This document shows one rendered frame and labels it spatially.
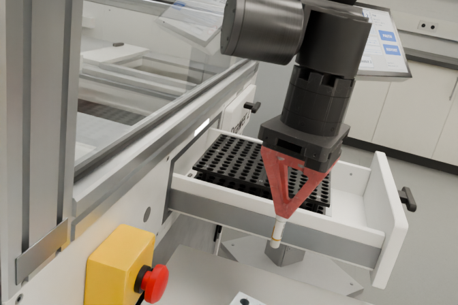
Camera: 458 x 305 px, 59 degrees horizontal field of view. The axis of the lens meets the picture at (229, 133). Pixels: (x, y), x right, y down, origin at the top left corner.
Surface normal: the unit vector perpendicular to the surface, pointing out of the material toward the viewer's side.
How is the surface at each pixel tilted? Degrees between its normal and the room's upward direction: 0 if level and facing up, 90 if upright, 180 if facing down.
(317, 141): 2
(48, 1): 90
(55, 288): 90
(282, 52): 122
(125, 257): 0
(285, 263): 90
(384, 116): 90
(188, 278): 0
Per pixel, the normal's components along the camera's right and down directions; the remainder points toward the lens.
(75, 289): 0.95, 0.25
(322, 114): 0.01, 0.33
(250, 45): 0.04, 0.74
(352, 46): 0.31, 0.37
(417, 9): -0.31, 0.29
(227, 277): 0.18, -0.92
